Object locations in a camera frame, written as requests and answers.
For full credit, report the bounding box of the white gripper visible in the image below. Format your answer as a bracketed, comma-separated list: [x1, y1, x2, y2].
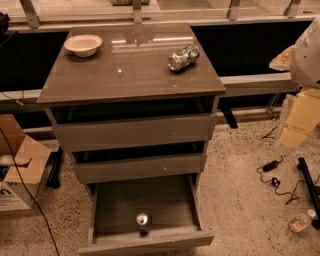
[269, 45, 320, 155]

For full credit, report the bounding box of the redbull can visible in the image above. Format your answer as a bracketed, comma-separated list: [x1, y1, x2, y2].
[136, 213, 152, 235]

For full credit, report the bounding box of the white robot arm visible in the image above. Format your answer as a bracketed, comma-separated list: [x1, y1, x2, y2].
[269, 16, 320, 155]

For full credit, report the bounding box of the green soda can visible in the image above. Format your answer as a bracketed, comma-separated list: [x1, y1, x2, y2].
[168, 44, 200, 72]

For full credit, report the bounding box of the grey drawer cabinet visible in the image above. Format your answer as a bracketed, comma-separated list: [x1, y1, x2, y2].
[36, 22, 227, 188]

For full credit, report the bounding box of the grey top drawer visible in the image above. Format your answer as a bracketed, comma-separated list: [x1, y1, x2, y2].
[53, 114, 215, 152]

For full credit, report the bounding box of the grey open bottom drawer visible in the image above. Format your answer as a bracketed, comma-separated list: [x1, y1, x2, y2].
[79, 175, 214, 256]

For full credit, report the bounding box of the grey middle drawer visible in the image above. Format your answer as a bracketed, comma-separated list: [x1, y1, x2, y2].
[73, 153, 207, 184]

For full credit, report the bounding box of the black stand leg right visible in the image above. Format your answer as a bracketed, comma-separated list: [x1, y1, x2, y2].
[297, 157, 320, 230]

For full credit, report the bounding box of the black stand leg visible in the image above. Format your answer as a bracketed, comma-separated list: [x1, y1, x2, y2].
[46, 147, 63, 189]
[297, 157, 320, 230]

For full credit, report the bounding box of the white bowl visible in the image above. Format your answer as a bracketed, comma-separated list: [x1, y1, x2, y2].
[64, 34, 102, 57]

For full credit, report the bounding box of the black stand leg left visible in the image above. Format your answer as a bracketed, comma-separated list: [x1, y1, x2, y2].
[46, 147, 63, 189]

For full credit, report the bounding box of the metal window railing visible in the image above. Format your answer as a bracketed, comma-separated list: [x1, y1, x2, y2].
[0, 0, 320, 30]

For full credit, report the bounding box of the cardboard box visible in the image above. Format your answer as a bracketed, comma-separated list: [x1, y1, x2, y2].
[0, 114, 51, 212]

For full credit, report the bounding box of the black power adapter cable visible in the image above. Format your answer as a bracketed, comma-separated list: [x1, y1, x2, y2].
[256, 125, 307, 206]

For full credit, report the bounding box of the black floor cable left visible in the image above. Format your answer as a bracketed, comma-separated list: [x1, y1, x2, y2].
[0, 128, 61, 256]

